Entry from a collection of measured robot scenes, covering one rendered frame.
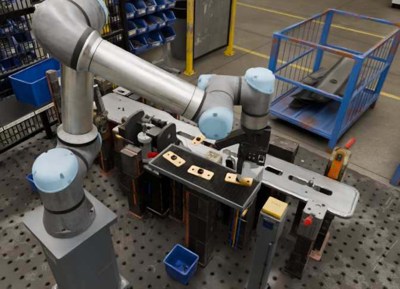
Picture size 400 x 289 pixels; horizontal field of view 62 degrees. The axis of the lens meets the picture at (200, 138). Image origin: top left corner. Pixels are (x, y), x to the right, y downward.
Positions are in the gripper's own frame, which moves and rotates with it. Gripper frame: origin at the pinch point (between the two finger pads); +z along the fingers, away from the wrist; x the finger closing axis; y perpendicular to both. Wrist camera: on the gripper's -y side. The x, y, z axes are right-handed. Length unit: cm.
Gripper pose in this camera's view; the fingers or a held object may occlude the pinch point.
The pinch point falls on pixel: (239, 175)
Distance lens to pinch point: 106.1
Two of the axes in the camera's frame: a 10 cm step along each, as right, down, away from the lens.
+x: 3.0, -5.6, 7.7
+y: 9.5, 2.0, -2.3
